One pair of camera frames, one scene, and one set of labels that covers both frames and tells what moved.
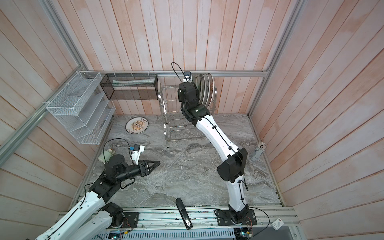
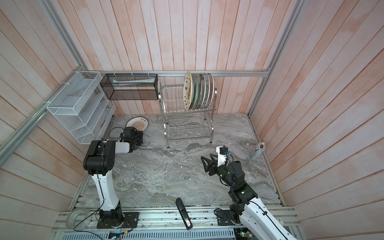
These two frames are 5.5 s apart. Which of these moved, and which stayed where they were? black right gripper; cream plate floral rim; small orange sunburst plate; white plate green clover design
Moved: black right gripper
Stayed: small orange sunburst plate; cream plate floral rim; white plate green clover design
